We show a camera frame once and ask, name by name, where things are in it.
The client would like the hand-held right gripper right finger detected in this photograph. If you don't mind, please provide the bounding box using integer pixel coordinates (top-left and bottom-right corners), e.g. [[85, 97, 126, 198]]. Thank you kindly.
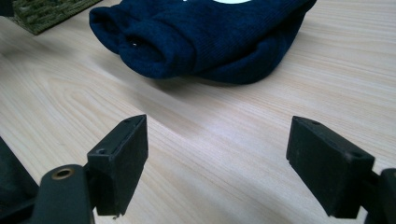
[[286, 115, 376, 219]]

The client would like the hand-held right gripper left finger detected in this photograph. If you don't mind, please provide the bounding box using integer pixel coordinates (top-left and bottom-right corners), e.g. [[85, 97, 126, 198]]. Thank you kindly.
[[86, 114, 149, 217]]

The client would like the navy blue knitted garment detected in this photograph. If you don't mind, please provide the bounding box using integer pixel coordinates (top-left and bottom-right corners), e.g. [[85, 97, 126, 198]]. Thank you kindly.
[[89, 0, 318, 86]]

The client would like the green woven mat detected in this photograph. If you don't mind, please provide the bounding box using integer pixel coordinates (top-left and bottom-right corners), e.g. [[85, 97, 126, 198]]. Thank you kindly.
[[7, 0, 103, 35]]

